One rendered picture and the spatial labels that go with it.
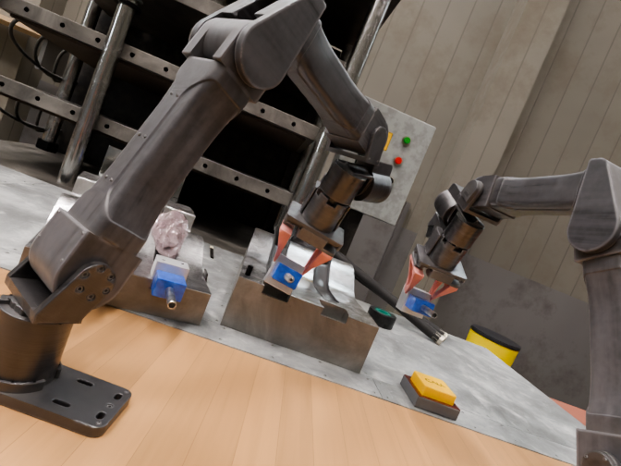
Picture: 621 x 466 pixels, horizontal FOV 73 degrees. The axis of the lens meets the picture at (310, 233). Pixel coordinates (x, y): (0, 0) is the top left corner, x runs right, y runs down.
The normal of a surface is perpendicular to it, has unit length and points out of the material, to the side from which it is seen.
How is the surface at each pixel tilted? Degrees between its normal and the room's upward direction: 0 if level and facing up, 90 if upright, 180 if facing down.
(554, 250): 90
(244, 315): 90
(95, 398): 0
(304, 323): 90
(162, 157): 89
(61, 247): 72
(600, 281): 103
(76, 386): 0
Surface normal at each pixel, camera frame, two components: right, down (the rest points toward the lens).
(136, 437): 0.37, -0.92
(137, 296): 0.36, 0.23
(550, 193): -0.91, -0.29
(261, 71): 0.72, 0.35
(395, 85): 0.01, 0.10
